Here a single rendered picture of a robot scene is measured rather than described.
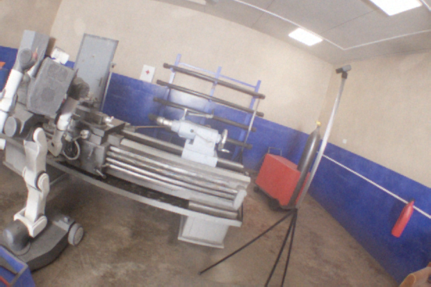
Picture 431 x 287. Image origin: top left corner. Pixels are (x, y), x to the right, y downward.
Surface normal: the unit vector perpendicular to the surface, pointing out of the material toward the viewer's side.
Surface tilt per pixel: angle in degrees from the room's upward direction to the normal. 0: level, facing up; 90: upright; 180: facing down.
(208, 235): 90
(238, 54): 90
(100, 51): 90
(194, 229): 90
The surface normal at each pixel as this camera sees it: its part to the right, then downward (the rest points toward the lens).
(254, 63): 0.07, 0.15
